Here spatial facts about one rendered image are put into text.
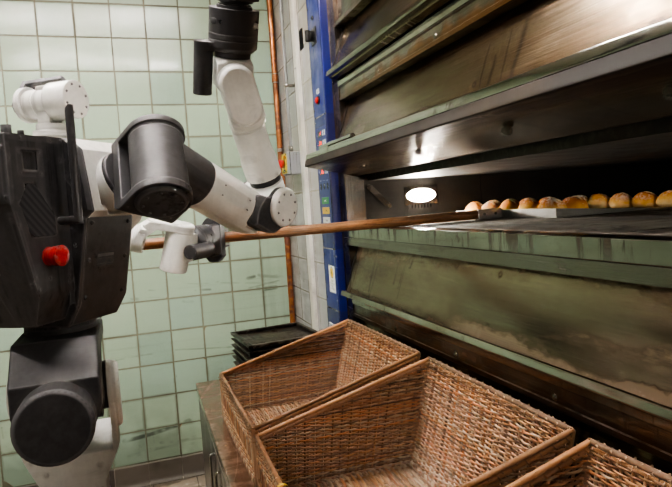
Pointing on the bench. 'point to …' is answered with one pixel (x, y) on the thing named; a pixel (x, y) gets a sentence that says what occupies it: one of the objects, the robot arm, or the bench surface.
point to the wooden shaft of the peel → (337, 227)
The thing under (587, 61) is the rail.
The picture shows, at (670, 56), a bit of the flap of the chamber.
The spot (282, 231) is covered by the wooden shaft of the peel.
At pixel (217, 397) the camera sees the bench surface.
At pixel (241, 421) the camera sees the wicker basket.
